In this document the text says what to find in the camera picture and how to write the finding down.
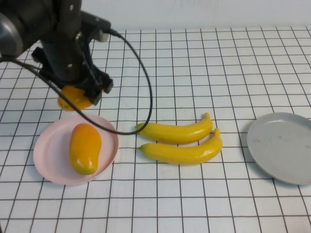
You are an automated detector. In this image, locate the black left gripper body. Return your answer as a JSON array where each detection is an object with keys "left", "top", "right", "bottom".
[{"left": 32, "top": 31, "right": 108, "bottom": 92}]

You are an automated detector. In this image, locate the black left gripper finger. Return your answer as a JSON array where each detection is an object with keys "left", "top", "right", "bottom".
[
  {"left": 83, "top": 88, "right": 102, "bottom": 106},
  {"left": 97, "top": 77, "right": 114, "bottom": 94}
]

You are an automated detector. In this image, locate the yellow mango with red speck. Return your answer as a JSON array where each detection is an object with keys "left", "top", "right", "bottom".
[{"left": 57, "top": 84, "right": 93, "bottom": 112}]

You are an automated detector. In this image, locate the orange mango with green tip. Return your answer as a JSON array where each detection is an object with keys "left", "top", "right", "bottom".
[{"left": 69, "top": 122, "right": 102, "bottom": 175}]

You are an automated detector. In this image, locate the yellow banana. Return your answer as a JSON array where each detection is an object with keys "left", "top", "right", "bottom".
[
  {"left": 138, "top": 128, "right": 224, "bottom": 166},
  {"left": 135, "top": 112, "right": 214, "bottom": 146}
]

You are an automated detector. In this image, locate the pink round plate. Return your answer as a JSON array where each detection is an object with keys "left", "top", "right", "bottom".
[{"left": 33, "top": 115, "right": 120, "bottom": 186}]

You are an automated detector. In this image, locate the grey round plate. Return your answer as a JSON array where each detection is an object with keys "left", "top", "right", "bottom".
[{"left": 247, "top": 112, "right": 311, "bottom": 186}]

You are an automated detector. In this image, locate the white grid-pattern tablecloth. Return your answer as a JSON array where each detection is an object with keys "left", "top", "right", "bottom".
[{"left": 0, "top": 26, "right": 311, "bottom": 233}]

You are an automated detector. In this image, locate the black left camera cable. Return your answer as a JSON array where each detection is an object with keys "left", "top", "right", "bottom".
[{"left": 0, "top": 28, "right": 153, "bottom": 135}]

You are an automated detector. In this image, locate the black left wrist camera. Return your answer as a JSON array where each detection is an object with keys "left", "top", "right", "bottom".
[{"left": 79, "top": 11, "right": 112, "bottom": 43}]

